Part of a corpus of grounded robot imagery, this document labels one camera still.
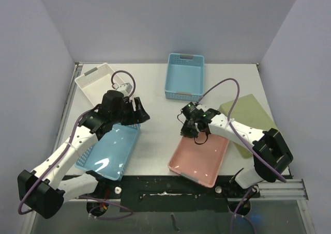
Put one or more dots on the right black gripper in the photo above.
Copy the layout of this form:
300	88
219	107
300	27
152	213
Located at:
189	128

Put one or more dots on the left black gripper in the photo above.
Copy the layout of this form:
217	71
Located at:
139	116

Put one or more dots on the pink perforated plastic basket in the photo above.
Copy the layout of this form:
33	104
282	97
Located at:
199	162

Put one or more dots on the large light blue basket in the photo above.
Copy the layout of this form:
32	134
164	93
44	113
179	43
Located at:
110	156

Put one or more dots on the white perforated plastic basket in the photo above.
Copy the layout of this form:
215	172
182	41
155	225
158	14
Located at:
96	82

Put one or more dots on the small light blue basket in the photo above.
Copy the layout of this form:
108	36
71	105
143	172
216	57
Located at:
185	77

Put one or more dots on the olive green plastic basket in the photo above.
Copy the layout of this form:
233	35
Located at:
248	111

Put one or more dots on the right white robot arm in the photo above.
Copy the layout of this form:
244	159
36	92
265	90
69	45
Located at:
271	155

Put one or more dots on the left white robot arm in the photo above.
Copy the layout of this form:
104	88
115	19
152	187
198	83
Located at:
43	190

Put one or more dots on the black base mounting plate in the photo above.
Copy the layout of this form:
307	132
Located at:
169	193

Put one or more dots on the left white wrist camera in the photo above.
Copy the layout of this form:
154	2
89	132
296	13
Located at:
125	88

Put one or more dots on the aluminium frame rail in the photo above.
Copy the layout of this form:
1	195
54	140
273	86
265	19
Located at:
65	114

